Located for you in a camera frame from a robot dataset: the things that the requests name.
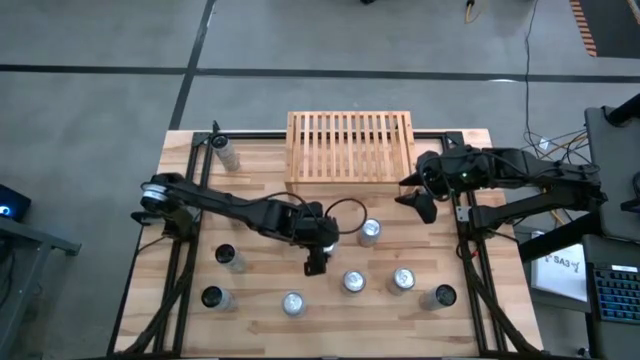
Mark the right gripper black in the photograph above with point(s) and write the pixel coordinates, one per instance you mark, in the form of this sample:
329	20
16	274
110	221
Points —
437	172

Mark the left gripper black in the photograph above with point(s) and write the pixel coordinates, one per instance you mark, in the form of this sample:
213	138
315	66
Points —
320	232

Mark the silver Diet Coke can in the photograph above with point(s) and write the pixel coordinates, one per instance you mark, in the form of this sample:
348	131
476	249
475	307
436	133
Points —
354	281
401	280

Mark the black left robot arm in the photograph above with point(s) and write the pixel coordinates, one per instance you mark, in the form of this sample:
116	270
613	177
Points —
225	202

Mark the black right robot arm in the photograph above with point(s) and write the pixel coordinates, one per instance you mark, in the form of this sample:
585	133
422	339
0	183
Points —
550	176

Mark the wooden slatted shelf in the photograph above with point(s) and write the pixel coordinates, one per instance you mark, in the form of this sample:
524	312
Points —
345	186

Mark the slim can with black lid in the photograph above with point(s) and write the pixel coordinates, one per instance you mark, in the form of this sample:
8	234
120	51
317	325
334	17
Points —
439	297
231	260
218	299
227	155

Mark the black metal bar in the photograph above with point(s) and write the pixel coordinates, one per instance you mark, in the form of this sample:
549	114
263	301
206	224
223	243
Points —
555	236

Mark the white paper sign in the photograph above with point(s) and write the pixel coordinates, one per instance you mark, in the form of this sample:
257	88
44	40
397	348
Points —
560	275

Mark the grey side table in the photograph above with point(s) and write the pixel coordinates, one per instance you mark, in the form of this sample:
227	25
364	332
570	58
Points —
612	165

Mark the dark grey desk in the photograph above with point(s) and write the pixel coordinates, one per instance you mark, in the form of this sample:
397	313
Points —
610	340

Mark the black mat orange striped edge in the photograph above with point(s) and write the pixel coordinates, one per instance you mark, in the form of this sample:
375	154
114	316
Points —
615	27

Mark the grey metal stand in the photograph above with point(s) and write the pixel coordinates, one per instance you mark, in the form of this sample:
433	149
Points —
40	237

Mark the black device blue light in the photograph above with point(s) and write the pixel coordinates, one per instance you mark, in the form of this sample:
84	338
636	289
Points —
15	202

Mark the silver metal bracket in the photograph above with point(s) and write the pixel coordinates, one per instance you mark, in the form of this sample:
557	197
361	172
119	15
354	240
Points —
462	214

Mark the black clamp bracket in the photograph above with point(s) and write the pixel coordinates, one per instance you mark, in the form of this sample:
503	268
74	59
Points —
142	217

